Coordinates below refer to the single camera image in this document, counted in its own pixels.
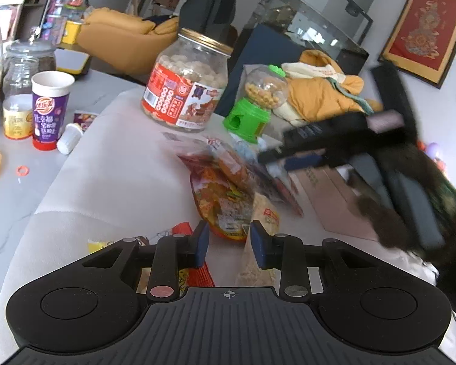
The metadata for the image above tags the small white bottle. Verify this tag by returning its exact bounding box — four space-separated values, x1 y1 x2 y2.
56 122 85 155

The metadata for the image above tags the clear snack packet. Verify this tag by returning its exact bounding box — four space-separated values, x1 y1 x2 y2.
175 137 261 194

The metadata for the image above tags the yellow sofa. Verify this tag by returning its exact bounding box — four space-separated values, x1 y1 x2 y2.
76 8 181 77

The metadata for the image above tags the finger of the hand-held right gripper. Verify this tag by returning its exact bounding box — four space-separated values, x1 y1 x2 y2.
256 146 327 172

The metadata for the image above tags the orange jacket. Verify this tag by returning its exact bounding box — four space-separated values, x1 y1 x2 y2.
274 49 384 126

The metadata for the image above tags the dark coat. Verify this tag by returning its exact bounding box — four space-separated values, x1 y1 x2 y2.
177 0 238 46

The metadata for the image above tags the navy blue chair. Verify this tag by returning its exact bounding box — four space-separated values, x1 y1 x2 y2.
213 25 308 116

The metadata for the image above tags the small purple packet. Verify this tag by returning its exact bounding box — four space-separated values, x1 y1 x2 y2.
73 111 99 132

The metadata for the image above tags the purple paper cup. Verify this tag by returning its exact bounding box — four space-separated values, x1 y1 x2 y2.
31 71 76 151

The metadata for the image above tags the green toy gumball machine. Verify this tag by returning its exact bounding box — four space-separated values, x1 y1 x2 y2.
223 64 289 144

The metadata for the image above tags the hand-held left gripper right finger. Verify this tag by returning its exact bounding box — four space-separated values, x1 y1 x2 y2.
250 221 382 299

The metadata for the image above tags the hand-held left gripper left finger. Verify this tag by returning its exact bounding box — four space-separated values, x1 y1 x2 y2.
81 221 210 299

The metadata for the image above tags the red and yellow snack packet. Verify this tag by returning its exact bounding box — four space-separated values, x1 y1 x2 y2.
87 222 216 288

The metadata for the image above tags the glass fish tank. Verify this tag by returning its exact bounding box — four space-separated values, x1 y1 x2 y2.
243 0 375 77

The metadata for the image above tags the large plastic jar red label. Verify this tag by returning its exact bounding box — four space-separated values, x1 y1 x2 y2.
140 28 234 133

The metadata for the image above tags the yellow box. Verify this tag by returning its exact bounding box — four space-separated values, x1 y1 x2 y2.
61 21 85 45

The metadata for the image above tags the round glass jar with lid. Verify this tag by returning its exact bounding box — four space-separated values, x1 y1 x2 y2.
2 39 57 99

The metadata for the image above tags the red framed picture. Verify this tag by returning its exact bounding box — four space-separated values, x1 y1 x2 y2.
377 0 456 89

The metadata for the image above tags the cardboard box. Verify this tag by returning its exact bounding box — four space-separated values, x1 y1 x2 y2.
292 165 381 242

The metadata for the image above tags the orange snack packet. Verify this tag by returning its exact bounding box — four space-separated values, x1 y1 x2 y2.
190 167 259 241

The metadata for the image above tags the beige snack packet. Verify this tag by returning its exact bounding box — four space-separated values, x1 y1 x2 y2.
236 193 282 287

